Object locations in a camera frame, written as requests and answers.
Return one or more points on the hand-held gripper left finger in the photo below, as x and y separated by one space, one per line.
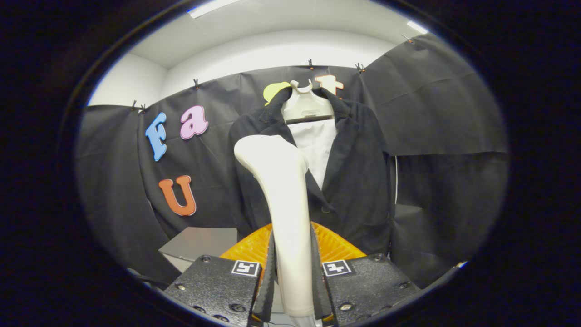
268 290

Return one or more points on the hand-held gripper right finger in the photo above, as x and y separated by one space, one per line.
318 290

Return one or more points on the white garment steamer head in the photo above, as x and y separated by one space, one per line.
286 204

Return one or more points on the black suit jacket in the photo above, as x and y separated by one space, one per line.
358 181

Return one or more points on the grey metal cabinet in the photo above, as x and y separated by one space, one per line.
199 240

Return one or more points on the white plastic hanger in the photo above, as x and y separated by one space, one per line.
306 106

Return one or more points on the black backdrop cloth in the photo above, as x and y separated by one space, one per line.
445 113

